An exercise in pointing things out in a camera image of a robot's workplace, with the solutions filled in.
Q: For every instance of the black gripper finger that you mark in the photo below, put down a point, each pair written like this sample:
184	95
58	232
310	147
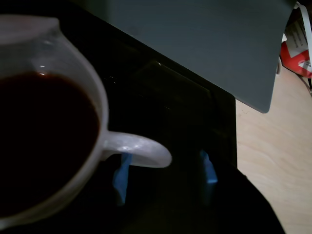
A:
122	178
209	173

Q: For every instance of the translucent pink gooseneck kettle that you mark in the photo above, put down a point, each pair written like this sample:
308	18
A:
73	61

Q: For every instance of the black rubber work mat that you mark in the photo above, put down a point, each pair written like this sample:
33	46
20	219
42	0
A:
170	109

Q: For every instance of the grey flexible sheet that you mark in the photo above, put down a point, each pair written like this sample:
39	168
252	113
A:
207	48

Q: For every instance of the red white cardboard box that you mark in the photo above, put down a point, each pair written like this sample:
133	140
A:
292	61

